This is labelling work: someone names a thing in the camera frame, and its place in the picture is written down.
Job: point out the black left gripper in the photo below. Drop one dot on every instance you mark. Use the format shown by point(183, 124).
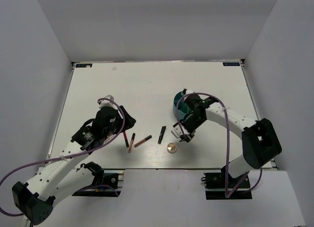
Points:
point(130, 120)

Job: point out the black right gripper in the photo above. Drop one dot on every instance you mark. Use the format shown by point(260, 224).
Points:
point(191, 136)

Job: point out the red lip gloss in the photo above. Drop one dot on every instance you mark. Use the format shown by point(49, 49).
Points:
point(126, 139)
point(131, 142)

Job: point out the black squeeze tube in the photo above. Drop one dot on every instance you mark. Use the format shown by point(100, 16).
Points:
point(161, 135)

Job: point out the brown lip gloss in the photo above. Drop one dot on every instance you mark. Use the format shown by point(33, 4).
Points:
point(143, 141)

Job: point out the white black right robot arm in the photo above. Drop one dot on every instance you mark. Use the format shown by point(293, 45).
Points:
point(260, 143)

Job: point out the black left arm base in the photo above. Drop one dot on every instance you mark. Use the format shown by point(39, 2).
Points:
point(105, 183)

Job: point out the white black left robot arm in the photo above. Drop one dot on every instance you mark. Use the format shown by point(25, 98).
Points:
point(37, 197)

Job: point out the round beige eyeshadow compact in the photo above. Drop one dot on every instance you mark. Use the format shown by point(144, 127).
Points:
point(171, 148)

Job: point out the teal round organizer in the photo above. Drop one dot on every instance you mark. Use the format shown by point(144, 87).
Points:
point(181, 109)

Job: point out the dark table logo sticker left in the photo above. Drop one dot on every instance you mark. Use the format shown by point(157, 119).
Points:
point(88, 65)

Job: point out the dark table logo sticker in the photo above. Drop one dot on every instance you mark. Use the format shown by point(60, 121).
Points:
point(231, 64)
point(88, 65)

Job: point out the dark table logo sticker right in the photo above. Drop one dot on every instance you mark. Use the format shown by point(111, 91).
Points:
point(231, 64)

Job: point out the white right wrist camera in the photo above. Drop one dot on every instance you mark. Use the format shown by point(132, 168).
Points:
point(179, 131)

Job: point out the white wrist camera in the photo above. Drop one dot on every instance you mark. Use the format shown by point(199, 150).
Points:
point(107, 101)
point(179, 131)

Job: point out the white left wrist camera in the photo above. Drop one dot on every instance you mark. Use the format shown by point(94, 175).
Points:
point(107, 101)

